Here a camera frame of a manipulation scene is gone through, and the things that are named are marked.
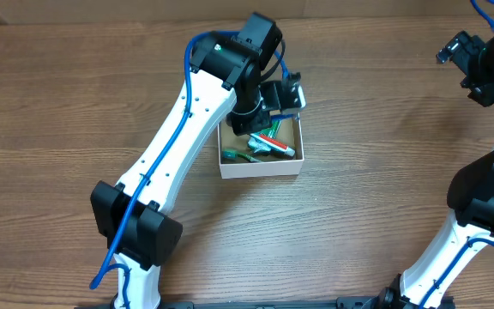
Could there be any green white soap bar package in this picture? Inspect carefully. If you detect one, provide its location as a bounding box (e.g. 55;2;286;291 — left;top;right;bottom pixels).
260;120;281;138

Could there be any green red toothpaste tube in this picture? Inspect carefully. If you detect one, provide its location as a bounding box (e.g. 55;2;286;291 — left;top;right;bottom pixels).
248;133;296;157

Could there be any green white toothbrush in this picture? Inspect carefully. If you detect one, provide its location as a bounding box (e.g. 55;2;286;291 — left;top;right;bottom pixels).
222;149;262;163

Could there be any blue disposable razor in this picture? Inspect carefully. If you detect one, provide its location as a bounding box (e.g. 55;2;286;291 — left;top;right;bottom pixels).
271;114;298;122

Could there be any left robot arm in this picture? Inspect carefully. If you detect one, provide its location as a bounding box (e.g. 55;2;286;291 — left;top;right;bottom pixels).
90;13;306;308

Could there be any white cardboard box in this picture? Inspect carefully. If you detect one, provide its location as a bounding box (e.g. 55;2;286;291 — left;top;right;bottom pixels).
217;118;304;179

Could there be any right blue cable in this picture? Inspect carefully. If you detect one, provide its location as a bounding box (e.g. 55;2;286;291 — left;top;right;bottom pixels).
418;0;494;309

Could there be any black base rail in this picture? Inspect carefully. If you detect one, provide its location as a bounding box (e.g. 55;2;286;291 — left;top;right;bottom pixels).
158;296;382;309

